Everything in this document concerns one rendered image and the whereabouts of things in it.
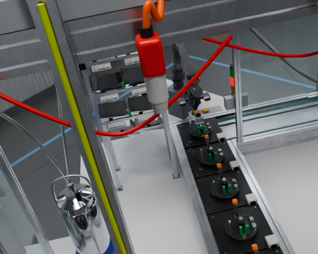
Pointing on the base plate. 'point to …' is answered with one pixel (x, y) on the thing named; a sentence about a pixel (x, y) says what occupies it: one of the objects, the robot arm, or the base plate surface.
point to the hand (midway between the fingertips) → (194, 106)
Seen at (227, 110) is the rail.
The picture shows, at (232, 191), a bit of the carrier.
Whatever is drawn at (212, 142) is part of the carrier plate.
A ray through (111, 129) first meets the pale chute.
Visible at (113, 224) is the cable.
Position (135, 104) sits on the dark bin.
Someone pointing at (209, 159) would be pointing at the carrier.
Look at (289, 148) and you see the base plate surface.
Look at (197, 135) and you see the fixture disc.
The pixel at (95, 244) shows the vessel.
